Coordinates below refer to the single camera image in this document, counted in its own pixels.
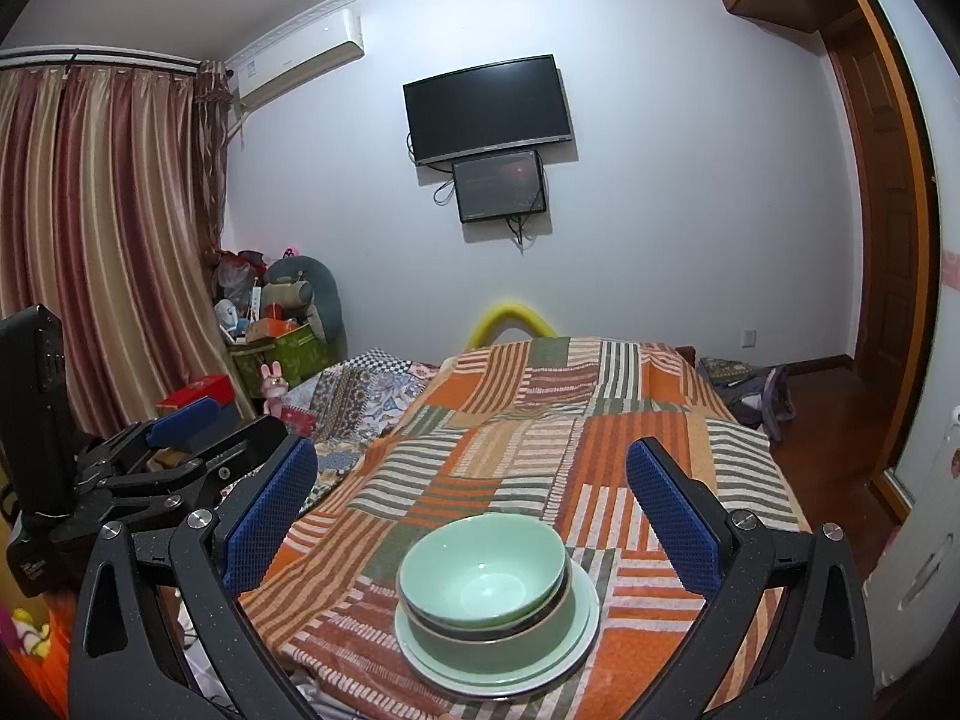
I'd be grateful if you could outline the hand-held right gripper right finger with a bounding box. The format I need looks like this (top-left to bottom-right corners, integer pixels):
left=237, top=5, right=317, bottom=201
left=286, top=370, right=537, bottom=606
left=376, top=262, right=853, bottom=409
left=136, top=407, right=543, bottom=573
left=626, top=436, right=878, bottom=720

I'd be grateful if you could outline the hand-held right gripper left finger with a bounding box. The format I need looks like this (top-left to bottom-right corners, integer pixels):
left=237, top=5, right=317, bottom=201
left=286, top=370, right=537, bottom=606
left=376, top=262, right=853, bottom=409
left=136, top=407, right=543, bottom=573
left=67, top=435, right=320, bottom=720

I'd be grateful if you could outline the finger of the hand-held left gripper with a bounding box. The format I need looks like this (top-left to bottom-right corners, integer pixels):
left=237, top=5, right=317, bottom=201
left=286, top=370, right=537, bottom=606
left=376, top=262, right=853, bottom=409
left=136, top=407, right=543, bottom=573
left=81, top=394, right=224, bottom=472
left=73, top=414, right=291, bottom=524

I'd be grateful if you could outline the white plate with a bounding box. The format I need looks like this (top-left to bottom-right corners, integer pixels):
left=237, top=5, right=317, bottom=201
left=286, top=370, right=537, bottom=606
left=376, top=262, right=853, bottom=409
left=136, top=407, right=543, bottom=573
left=394, top=544, right=602, bottom=696

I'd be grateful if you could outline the white bowl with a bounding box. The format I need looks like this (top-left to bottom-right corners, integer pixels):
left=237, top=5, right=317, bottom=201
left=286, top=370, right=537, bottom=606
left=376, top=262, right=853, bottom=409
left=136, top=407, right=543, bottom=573
left=401, top=581, right=571, bottom=635

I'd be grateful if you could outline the green plate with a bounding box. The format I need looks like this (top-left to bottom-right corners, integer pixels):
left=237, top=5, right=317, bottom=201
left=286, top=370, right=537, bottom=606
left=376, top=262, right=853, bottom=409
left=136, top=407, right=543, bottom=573
left=401, top=547, right=593, bottom=685

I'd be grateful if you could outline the green bowl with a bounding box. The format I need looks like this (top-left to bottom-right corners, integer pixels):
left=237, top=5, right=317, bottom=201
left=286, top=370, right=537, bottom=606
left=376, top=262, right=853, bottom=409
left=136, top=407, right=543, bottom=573
left=397, top=514, right=567, bottom=627

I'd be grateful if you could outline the red box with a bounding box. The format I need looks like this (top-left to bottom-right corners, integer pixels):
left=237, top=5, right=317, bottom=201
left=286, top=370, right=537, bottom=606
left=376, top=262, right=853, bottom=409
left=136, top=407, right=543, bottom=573
left=157, top=373, right=238, bottom=415

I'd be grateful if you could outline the pink bunny toy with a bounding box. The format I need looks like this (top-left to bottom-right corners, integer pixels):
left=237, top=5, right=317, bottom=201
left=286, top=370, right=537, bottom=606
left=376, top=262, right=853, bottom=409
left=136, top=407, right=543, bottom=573
left=259, top=361, right=290, bottom=418

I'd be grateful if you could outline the green cardboard box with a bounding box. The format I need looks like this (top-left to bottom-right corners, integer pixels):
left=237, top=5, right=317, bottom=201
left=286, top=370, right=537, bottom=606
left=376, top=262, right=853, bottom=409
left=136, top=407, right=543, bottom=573
left=229, top=322, right=332, bottom=392

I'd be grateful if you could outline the patterned quilt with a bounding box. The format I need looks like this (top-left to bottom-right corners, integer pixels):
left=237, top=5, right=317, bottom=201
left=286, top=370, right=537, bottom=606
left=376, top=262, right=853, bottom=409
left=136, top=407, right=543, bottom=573
left=285, top=349, right=443, bottom=500

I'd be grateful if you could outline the dark bag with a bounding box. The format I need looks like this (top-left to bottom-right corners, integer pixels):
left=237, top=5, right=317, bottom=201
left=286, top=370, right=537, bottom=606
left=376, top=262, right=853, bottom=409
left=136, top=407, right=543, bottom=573
left=697, top=356, right=797, bottom=443

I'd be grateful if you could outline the red plastic bag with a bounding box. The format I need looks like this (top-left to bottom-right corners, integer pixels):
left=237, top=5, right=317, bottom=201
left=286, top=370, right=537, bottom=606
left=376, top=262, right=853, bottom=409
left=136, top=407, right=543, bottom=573
left=217, top=249, right=269, bottom=301

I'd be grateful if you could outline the striped patchwork blanket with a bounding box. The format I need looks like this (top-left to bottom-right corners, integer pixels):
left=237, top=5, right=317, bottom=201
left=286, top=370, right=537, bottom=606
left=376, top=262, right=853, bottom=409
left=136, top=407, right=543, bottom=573
left=240, top=337, right=811, bottom=720

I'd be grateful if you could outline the striped brown curtain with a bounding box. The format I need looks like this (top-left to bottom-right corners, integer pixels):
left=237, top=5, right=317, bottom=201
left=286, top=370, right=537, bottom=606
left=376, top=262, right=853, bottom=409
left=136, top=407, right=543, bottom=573
left=0, top=60, right=256, bottom=440

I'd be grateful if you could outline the small colourful toy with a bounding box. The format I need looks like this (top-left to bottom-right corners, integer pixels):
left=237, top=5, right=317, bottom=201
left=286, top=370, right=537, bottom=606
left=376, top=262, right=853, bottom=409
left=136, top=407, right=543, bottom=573
left=9, top=606, right=53, bottom=661

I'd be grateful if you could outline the orange cloth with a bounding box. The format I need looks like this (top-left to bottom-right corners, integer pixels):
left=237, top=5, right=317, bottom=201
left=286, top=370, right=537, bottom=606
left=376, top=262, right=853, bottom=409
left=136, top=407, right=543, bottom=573
left=15, top=600, right=72, bottom=687

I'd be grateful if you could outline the white plastic board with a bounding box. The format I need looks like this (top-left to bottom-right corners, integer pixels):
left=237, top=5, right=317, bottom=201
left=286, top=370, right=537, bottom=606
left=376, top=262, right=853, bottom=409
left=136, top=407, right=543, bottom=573
left=862, top=405, right=960, bottom=692

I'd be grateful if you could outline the yellow foam tube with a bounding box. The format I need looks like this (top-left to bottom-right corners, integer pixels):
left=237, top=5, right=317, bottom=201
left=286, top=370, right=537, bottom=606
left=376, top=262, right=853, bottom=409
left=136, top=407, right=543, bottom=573
left=465, top=300, right=557, bottom=351

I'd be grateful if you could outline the wooden door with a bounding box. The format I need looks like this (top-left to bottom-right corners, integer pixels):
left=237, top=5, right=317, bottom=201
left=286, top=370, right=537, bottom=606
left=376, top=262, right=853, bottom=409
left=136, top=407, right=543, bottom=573
left=821, top=4, right=927, bottom=485

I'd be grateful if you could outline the curtain rod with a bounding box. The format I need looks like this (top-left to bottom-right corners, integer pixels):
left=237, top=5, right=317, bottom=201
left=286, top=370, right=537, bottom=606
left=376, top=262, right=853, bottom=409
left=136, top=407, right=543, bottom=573
left=0, top=47, right=205, bottom=70

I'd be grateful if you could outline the white air conditioner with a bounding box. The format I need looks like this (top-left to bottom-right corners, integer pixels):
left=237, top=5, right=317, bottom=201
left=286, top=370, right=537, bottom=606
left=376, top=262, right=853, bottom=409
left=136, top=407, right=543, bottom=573
left=225, top=7, right=365, bottom=110

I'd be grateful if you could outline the small black wall monitor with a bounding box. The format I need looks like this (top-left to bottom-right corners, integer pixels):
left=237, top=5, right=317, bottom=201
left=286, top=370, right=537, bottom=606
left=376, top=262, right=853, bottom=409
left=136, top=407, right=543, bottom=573
left=452, top=150, right=547, bottom=224

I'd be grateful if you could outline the black wall television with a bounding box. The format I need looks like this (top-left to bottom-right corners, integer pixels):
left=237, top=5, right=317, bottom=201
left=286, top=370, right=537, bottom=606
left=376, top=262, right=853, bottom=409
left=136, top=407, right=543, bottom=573
left=403, top=55, right=575, bottom=166

